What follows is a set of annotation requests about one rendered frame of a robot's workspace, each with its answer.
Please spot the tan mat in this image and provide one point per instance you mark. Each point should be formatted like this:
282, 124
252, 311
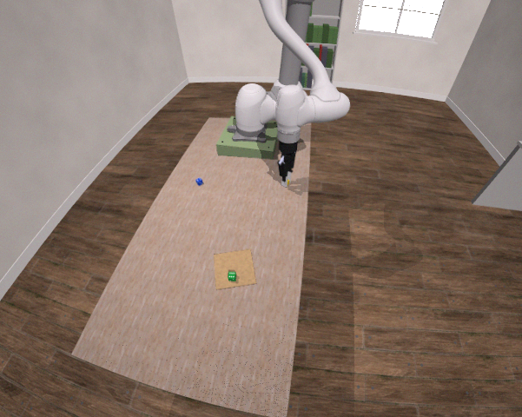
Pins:
238, 261

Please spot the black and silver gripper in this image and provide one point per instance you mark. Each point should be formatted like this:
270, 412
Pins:
288, 152

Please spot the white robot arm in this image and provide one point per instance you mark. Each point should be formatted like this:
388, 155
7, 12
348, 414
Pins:
293, 108

